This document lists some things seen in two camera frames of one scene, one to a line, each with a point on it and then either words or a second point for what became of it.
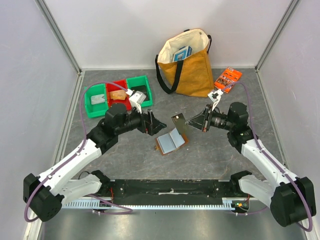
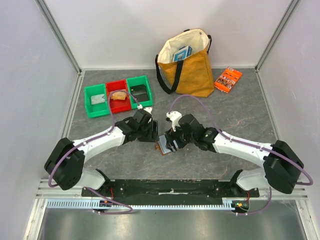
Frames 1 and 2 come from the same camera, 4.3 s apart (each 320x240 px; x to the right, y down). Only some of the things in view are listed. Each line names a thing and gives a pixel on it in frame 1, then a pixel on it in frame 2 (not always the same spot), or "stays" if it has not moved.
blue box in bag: (181, 54) stays
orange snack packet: (227, 79) stays
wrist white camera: (215, 96) to (174, 116)
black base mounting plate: (165, 192) stays
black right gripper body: (206, 119) to (171, 139)
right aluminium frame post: (291, 10) stays
